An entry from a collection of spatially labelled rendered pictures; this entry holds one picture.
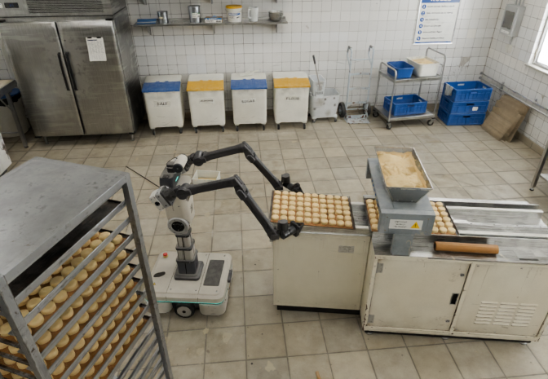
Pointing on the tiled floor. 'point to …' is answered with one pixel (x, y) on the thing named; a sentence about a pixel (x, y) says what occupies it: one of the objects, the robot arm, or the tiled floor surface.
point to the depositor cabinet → (457, 288)
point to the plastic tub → (205, 176)
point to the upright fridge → (72, 60)
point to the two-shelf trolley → (418, 94)
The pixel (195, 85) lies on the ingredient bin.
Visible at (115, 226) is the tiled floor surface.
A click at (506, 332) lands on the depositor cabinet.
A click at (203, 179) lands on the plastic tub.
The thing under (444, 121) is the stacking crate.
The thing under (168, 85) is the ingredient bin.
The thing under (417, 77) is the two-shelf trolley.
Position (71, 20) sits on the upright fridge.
